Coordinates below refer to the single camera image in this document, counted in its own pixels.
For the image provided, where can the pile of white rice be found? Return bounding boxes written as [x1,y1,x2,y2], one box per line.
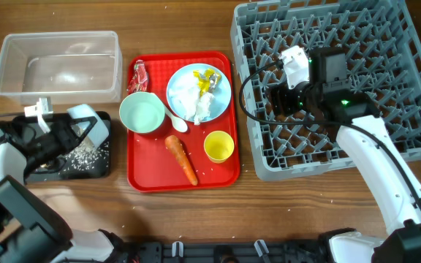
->
[61,141,110,172]

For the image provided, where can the mint green bowl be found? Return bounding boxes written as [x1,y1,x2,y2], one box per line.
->
[119,92,165,134]

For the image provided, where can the light blue bowl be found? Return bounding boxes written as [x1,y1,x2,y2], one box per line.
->
[67,104,110,148]

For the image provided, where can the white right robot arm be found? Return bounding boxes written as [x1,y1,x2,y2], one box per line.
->
[268,46,421,262]

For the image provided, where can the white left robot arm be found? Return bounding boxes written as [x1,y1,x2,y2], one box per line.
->
[0,116,128,262]

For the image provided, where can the grey dishwasher rack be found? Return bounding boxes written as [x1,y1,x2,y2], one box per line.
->
[230,1,421,181]

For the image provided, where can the black tray bin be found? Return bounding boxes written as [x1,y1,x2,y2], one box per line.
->
[12,111,111,183]

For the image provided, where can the clear plastic bin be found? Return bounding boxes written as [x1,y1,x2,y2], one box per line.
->
[0,31,123,105]

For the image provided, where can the red foil snack wrapper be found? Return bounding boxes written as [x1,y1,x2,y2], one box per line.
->
[127,60,148,94]

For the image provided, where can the light blue plate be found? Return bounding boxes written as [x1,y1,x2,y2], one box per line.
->
[166,64,232,123]

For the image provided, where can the yellow foil wrapper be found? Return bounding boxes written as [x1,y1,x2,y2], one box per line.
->
[193,68,221,97]

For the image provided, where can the yellow plastic cup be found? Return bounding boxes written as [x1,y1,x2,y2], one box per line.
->
[204,131,235,164]

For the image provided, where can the orange carrot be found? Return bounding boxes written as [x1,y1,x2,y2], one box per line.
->
[164,135,198,186]

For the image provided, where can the white plastic spoon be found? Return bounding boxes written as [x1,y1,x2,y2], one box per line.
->
[152,93,188,133]

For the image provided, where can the crumpled white tissue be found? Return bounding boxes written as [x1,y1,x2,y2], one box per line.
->
[168,75,215,126]

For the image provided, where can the red serving tray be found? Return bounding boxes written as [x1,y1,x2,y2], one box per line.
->
[126,51,240,192]

